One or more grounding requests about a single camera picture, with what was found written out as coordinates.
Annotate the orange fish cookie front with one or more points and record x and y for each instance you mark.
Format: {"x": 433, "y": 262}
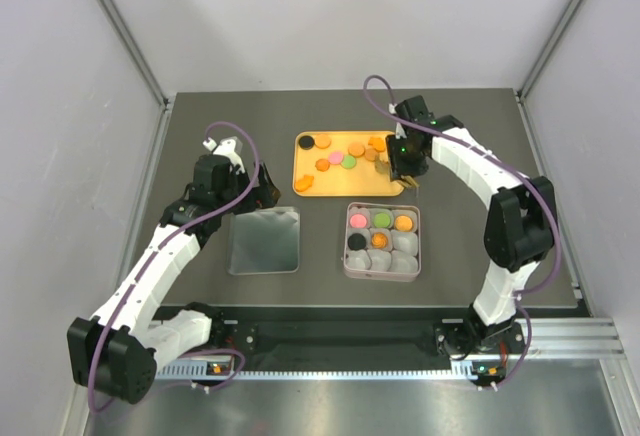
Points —
{"x": 304, "y": 183}

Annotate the orange fish cookie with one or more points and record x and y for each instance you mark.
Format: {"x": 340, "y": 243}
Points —
{"x": 304, "y": 183}
{"x": 377, "y": 143}

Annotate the silver tin lid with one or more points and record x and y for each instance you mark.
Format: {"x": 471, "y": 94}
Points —
{"x": 264, "y": 242}

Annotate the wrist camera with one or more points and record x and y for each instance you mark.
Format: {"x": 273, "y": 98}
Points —
{"x": 228, "y": 147}
{"x": 412, "y": 112}

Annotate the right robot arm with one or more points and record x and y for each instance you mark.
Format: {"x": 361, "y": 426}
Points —
{"x": 521, "y": 226}

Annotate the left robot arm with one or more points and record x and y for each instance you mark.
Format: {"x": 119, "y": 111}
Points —
{"x": 117, "y": 352}

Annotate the orange fish cookie back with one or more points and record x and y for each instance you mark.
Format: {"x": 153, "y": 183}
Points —
{"x": 377, "y": 143}

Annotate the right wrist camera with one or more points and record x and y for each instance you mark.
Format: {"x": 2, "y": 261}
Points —
{"x": 412, "y": 112}

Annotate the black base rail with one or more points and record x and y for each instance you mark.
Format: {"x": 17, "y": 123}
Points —
{"x": 353, "y": 339}

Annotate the orange swirl cookie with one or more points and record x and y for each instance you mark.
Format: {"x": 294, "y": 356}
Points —
{"x": 381, "y": 166}
{"x": 379, "y": 240}
{"x": 322, "y": 165}

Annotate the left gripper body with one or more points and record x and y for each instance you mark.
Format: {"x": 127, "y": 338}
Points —
{"x": 238, "y": 182}

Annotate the green sandwich cookie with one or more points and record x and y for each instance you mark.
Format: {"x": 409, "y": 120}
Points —
{"x": 382, "y": 220}
{"x": 348, "y": 162}

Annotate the pink sandwich cookie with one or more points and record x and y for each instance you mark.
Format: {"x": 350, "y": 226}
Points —
{"x": 336, "y": 158}
{"x": 358, "y": 221}

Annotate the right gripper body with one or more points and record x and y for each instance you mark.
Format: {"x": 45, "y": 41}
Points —
{"x": 403, "y": 157}

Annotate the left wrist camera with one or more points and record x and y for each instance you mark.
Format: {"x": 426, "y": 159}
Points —
{"x": 228, "y": 147}

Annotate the black cookie at tray corner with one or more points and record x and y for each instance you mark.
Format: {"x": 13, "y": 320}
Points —
{"x": 306, "y": 142}

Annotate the yellow tray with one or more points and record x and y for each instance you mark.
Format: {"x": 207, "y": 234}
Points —
{"x": 363, "y": 180}

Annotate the orange round cookie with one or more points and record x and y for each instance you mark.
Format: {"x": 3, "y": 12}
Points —
{"x": 370, "y": 154}
{"x": 403, "y": 223}
{"x": 322, "y": 141}
{"x": 356, "y": 149}

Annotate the pink cookie tin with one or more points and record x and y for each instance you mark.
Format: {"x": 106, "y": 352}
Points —
{"x": 400, "y": 261}

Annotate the black sandwich cookie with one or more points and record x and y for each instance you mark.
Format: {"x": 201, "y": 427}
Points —
{"x": 356, "y": 242}

